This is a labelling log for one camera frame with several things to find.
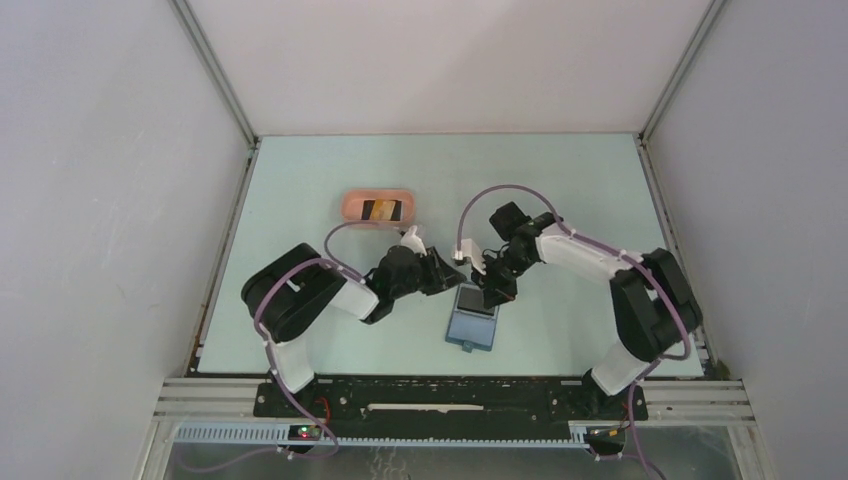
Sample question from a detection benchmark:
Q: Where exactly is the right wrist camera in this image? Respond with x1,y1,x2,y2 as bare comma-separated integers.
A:
452,238,486,275

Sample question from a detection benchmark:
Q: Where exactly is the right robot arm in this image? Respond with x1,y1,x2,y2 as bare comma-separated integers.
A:
453,202,703,418

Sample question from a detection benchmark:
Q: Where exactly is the blue card holder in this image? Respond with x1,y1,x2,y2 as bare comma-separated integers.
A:
445,283,499,353

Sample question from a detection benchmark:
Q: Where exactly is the aluminium front rail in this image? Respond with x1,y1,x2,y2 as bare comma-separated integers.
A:
153,378,756,427

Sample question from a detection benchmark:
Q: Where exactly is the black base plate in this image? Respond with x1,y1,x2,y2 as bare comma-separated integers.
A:
253,375,648,440

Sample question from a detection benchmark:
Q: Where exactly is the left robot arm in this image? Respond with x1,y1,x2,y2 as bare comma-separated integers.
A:
241,243,467,417

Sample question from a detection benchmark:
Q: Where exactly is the black credit card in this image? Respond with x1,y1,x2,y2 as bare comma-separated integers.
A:
456,285,495,317

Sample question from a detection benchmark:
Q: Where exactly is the gold credit card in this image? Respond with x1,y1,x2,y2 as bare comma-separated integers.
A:
368,199,397,221

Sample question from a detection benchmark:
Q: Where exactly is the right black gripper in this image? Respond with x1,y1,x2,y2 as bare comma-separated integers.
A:
471,248,535,311

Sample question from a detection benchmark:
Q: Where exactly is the right controller board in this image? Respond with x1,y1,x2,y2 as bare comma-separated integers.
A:
584,428,627,444

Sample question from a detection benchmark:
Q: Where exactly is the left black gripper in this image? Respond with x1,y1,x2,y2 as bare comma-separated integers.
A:
390,246,466,300

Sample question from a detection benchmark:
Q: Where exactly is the pink oval tray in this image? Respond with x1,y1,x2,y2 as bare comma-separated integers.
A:
340,188,416,229

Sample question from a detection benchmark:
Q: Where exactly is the left controller board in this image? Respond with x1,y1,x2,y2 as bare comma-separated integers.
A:
288,425,323,441

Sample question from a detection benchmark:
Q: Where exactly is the controller board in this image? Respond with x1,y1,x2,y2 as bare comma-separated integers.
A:
288,425,323,441
584,428,627,444

